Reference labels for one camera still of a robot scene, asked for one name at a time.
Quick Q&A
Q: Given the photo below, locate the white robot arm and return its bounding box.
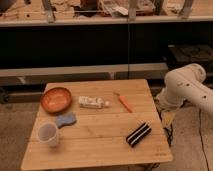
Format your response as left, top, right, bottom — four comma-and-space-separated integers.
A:
156, 63, 213, 128

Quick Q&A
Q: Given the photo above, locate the black white striped eraser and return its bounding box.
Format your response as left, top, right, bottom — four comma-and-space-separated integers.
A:
126, 122, 152, 147

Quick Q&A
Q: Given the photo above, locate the wooden table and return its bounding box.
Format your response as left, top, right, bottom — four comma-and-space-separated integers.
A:
21, 79, 172, 171

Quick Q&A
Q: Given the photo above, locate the black box on shelf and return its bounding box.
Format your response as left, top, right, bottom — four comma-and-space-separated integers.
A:
165, 45, 213, 73

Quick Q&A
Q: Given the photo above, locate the white plastic bottle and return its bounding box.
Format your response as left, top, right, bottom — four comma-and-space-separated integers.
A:
78, 96, 110, 109

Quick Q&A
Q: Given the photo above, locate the blue sponge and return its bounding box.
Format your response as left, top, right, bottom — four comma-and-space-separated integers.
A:
56, 113, 77, 128

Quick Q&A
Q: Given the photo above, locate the orange wooden bowl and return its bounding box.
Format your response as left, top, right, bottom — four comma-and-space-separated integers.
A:
40, 87, 72, 113

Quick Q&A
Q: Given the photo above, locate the white plastic cup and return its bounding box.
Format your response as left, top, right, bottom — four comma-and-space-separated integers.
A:
37, 122, 59, 147

